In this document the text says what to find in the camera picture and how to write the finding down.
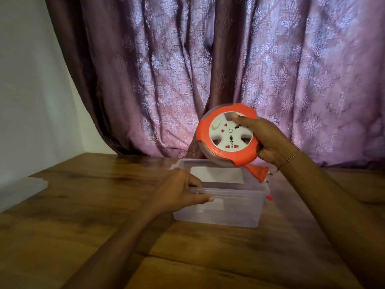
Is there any orange white extension cord reel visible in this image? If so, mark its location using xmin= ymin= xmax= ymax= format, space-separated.
xmin=196 ymin=103 xmax=260 ymax=167

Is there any orange power plug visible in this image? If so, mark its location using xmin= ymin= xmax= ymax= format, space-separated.
xmin=244 ymin=164 xmax=273 ymax=184

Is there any clear plastic storage box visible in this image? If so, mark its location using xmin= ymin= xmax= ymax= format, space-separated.
xmin=170 ymin=158 xmax=271 ymax=228

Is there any person's left forearm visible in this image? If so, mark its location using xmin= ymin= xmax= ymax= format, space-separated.
xmin=62 ymin=205 xmax=169 ymax=289

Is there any thin wrist bracelet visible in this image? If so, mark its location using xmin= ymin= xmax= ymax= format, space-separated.
xmin=276 ymin=149 xmax=301 ymax=172

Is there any person's right forearm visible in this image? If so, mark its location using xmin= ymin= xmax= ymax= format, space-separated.
xmin=278 ymin=151 xmax=385 ymax=289

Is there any purple patterned curtain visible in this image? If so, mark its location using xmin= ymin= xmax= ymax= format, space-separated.
xmin=45 ymin=0 xmax=385 ymax=169

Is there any person's left hand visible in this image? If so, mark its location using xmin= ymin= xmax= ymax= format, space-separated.
xmin=146 ymin=168 xmax=215 ymax=214

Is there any clear plastic box lid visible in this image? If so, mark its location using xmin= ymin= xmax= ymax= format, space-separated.
xmin=0 ymin=176 xmax=49 ymax=213

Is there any person's right hand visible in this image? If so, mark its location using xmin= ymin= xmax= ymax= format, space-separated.
xmin=231 ymin=114 xmax=300 ymax=168

